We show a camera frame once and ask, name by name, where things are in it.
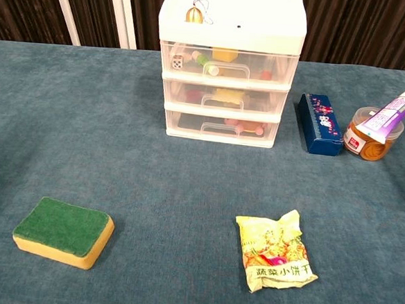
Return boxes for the clear drawer with chick toy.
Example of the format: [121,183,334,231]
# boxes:
[160,78,290,116]

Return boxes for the clear drawer with dice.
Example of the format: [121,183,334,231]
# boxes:
[158,40,300,86]

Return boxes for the white plastic drawer unit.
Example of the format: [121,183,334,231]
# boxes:
[150,0,310,151]

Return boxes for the blue tablecloth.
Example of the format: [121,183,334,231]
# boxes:
[0,39,405,304]

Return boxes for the pink toy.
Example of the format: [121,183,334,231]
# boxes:
[223,117,265,136]

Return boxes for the red flat toy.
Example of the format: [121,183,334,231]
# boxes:
[185,89,203,103]

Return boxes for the green white cylinder toy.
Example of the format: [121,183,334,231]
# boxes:
[189,50,221,76]

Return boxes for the yellow block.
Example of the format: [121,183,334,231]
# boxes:
[211,47,239,62]

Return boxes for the dark blue carton box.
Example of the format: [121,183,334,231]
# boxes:
[294,92,347,157]

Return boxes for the yellow green snack packet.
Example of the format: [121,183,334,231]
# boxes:
[230,205,323,298]

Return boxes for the green yellow sponge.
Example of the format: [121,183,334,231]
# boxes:
[10,194,117,272]

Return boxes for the clear jar amber contents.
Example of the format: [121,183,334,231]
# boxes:
[341,104,405,164]

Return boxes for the purple white tube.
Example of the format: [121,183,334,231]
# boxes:
[354,86,405,146]

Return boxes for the dark brown curtain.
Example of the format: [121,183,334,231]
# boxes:
[0,0,405,73]

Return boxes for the gold bell with string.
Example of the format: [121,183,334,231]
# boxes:
[185,0,216,25]

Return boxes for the white post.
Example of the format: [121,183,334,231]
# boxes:
[103,0,141,50]
[45,0,85,47]

